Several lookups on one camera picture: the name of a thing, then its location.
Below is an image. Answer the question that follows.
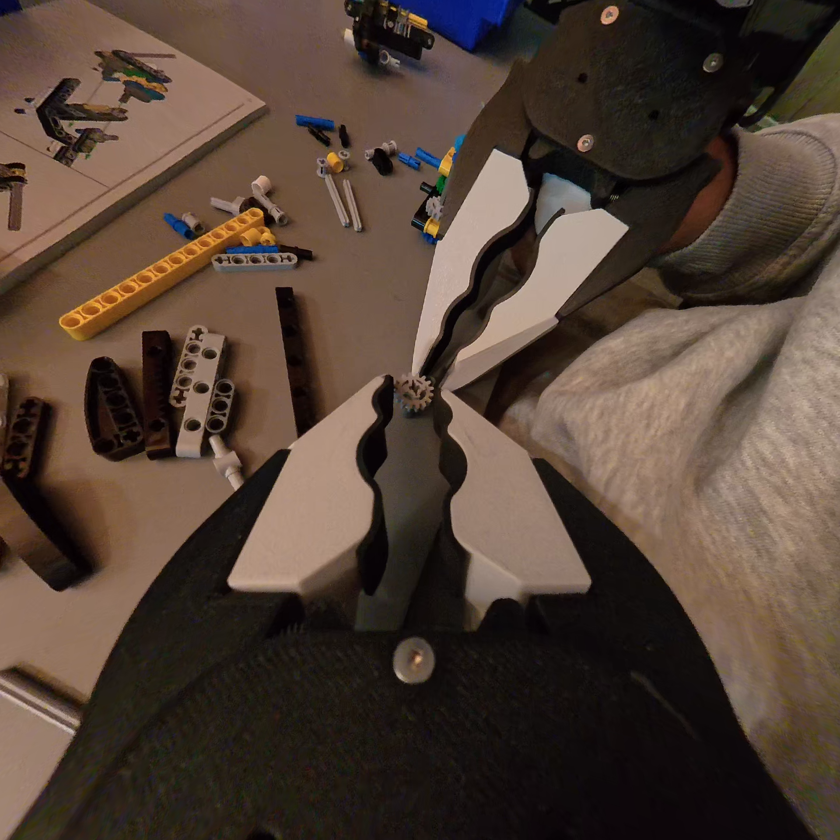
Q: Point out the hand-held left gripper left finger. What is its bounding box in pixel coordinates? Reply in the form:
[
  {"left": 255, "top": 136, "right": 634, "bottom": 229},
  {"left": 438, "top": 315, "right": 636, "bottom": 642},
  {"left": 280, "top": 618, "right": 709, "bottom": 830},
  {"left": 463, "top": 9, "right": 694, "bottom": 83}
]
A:
[{"left": 226, "top": 375, "right": 398, "bottom": 598}]

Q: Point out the grey lego axle with connector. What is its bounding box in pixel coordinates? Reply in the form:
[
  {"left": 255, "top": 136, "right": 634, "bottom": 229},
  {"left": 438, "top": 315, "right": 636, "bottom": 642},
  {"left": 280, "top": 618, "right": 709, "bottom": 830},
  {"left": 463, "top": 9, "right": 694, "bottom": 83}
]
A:
[{"left": 316, "top": 156, "right": 352, "bottom": 228}]

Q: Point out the thick light grey lego beam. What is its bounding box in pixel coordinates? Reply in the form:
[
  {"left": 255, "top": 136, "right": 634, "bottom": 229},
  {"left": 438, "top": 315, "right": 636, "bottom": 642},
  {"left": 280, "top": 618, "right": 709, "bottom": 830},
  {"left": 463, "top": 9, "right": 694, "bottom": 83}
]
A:
[{"left": 176, "top": 331, "right": 228, "bottom": 458}]

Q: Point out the open lego instruction booklet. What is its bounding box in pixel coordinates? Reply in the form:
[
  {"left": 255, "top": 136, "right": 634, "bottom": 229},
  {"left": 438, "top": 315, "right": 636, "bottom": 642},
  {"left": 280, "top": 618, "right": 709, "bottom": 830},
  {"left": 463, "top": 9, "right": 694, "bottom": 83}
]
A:
[{"left": 0, "top": 0, "right": 269, "bottom": 293}]

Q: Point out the long yellow lego beam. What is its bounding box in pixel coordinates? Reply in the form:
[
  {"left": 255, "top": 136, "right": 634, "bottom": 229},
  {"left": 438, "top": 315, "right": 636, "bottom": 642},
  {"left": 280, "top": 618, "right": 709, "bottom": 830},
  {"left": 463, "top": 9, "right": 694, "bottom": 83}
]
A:
[{"left": 59, "top": 209, "right": 265, "bottom": 341}]

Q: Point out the black lego gear rack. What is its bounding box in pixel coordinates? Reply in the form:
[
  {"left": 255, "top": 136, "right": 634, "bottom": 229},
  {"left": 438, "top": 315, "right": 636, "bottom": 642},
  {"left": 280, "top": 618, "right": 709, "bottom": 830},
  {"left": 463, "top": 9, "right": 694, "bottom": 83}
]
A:
[{"left": 141, "top": 330, "right": 177, "bottom": 460}]

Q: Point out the black and blue lego assembly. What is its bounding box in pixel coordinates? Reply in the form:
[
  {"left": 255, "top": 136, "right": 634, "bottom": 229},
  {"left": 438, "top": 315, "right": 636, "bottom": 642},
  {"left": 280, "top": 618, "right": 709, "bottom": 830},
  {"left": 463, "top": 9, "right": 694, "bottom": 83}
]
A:
[{"left": 343, "top": 0, "right": 435, "bottom": 70}]

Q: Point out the grey lego axle connector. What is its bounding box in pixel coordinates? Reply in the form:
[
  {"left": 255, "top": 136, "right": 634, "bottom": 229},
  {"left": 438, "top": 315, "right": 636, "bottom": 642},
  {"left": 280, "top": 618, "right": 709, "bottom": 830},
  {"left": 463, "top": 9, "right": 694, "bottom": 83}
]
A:
[{"left": 209, "top": 434, "right": 245, "bottom": 490}]

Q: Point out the long black lego beam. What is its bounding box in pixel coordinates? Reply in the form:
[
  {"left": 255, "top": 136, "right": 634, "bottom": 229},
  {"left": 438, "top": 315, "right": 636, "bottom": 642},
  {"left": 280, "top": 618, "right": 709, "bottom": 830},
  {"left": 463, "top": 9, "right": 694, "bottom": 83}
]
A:
[{"left": 276, "top": 287, "right": 317, "bottom": 437}]

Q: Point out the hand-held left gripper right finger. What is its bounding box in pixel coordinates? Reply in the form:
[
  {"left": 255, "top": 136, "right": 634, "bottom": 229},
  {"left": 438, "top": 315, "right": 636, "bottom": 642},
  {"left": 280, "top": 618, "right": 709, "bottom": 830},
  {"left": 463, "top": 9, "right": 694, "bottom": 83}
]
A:
[{"left": 430, "top": 387, "right": 592, "bottom": 632}]

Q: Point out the blue plastic bin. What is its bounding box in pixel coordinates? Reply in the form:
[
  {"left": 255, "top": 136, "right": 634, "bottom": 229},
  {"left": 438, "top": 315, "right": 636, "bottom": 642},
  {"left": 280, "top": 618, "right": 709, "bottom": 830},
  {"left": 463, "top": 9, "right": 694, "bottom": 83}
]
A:
[{"left": 407, "top": 0, "right": 526, "bottom": 52}]

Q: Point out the black curved lego liftarm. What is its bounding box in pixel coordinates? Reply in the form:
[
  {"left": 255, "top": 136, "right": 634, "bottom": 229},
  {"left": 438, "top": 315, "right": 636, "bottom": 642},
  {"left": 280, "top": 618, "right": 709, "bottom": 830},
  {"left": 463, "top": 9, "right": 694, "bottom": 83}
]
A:
[{"left": 84, "top": 356, "right": 145, "bottom": 455}]

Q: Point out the grey lego gear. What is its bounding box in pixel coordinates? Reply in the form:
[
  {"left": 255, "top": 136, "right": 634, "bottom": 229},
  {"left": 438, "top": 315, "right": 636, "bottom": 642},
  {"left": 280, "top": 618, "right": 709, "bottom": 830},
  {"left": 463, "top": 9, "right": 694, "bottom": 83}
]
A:
[{"left": 394, "top": 372, "right": 435, "bottom": 417}]

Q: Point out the person's right hand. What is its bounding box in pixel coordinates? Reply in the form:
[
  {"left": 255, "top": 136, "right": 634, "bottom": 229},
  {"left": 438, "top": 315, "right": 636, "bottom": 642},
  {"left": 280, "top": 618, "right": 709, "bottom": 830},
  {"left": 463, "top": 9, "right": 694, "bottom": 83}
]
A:
[{"left": 658, "top": 133, "right": 742, "bottom": 258}]

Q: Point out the thin light grey lego liftarm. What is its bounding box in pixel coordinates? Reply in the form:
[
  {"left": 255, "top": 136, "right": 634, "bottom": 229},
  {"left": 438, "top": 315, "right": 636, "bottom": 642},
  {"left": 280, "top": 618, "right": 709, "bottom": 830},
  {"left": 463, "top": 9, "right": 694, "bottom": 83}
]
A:
[
  {"left": 169, "top": 325, "right": 210, "bottom": 408},
  {"left": 211, "top": 251, "right": 298, "bottom": 273}
]

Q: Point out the person's right forearm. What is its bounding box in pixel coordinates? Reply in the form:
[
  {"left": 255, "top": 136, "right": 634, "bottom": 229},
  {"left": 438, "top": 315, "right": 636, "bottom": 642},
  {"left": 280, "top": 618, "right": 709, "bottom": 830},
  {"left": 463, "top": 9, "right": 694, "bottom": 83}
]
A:
[{"left": 656, "top": 115, "right": 840, "bottom": 307}]

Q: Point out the lego gear assembly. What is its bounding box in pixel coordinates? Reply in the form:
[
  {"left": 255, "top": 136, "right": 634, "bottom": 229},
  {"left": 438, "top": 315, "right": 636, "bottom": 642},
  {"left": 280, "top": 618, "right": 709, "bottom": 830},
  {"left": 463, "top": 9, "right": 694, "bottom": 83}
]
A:
[{"left": 411, "top": 134, "right": 468, "bottom": 245}]

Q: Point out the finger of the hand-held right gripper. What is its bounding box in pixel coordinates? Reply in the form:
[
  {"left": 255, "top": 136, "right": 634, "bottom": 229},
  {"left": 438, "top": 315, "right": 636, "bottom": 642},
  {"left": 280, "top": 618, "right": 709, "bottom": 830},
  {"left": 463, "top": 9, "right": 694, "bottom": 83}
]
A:
[
  {"left": 412, "top": 148, "right": 536, "bottom": 382},
  {"left": 445, "top": 206, "right": 631, "bottom": 392}
]

